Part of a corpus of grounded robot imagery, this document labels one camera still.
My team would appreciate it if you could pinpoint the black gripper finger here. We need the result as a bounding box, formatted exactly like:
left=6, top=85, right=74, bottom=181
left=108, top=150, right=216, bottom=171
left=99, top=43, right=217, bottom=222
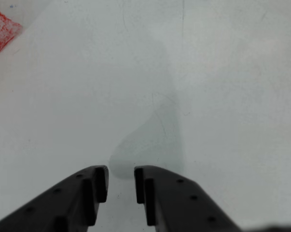
left=0, top=165, right=110, bottom=232
left=134, top=165, right=244, bottom=232

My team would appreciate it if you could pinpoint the red foam cube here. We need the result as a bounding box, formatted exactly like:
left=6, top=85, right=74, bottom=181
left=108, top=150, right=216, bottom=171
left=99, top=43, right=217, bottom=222
left=0, top=5, right=23, bottom=60

